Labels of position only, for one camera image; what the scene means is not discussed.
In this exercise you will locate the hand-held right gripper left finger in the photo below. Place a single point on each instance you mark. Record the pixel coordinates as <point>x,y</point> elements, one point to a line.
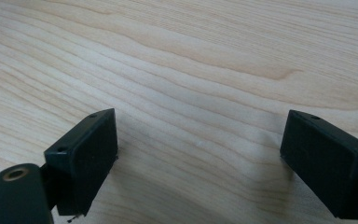
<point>84,161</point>

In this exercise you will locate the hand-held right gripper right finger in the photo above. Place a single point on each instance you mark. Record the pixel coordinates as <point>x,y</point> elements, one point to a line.
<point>326,165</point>

